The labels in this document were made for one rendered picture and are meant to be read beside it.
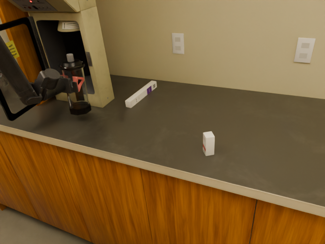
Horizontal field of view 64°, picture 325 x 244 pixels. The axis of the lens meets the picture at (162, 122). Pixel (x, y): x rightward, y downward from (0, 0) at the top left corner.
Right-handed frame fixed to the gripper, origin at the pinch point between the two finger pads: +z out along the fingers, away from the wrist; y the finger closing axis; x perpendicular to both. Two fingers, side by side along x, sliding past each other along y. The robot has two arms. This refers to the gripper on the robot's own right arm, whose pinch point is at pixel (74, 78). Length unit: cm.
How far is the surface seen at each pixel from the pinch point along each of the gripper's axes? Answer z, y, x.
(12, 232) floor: -12, 72, 117
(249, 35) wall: 50, -69, -12
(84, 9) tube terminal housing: 10.8, -3.1, -27.7
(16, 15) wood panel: 7.4, 34.0, -25.4
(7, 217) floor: -4, 86, 116
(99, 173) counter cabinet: -13.1, -15.9, 39.1
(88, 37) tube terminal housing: 10.7, -3.2, -16.3
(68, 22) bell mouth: 12.4, 8.3, -21.8
